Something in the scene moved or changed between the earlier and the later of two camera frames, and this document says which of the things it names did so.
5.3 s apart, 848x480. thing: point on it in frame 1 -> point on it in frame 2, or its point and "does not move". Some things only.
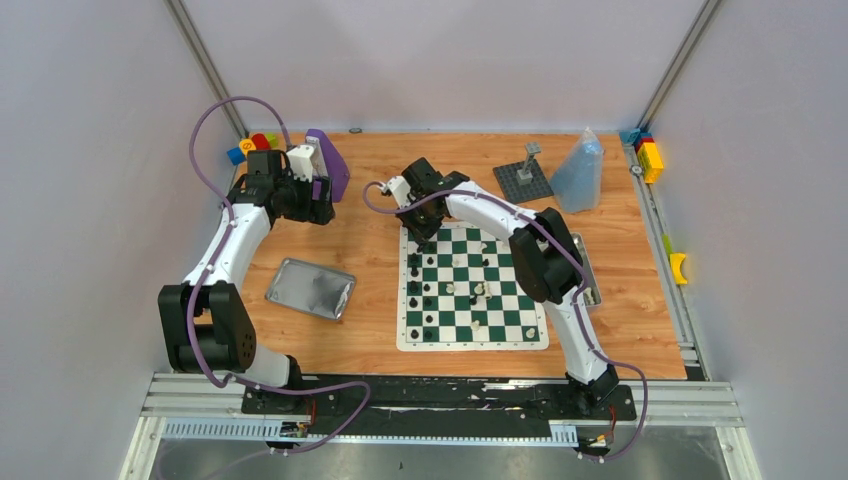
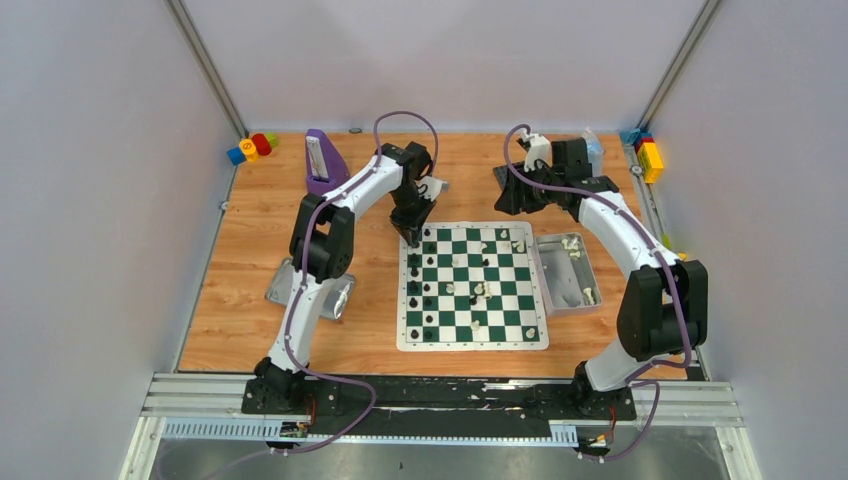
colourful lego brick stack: [647, 150] does not move
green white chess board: [463, 291] does not move
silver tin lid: [311, 288] does not move
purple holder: [335, 165] does not move
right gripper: [422, 234] -> [515, 199]
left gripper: [318, 202] -> [409, 219]
